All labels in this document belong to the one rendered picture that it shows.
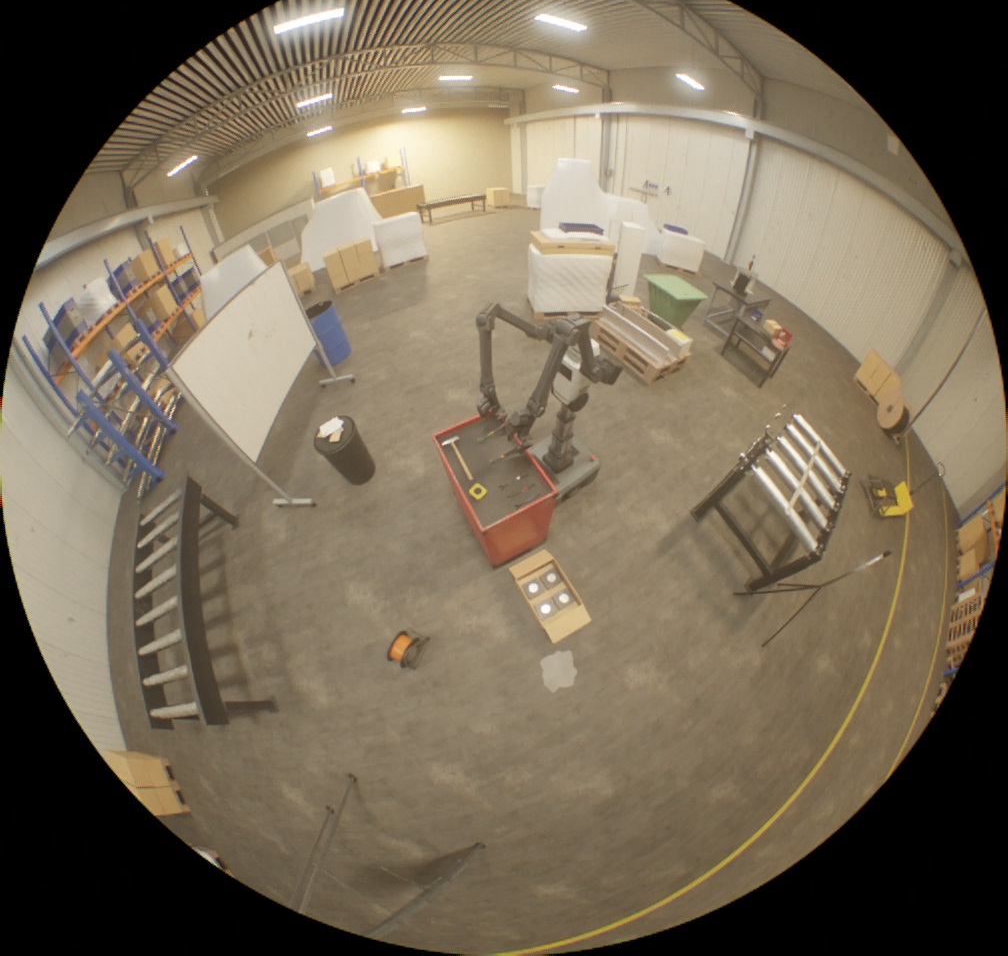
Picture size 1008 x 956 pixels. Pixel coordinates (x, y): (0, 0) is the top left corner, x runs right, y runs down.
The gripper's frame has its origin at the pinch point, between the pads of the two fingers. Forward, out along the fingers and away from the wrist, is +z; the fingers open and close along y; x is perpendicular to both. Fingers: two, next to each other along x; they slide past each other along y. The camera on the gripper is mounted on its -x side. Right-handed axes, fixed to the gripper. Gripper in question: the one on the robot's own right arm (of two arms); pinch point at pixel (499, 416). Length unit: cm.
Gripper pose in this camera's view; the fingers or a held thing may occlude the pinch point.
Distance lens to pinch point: 181.6
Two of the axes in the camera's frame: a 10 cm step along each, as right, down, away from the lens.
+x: 8.2, -5.6, 1.0
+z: 2.2, 4.7, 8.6
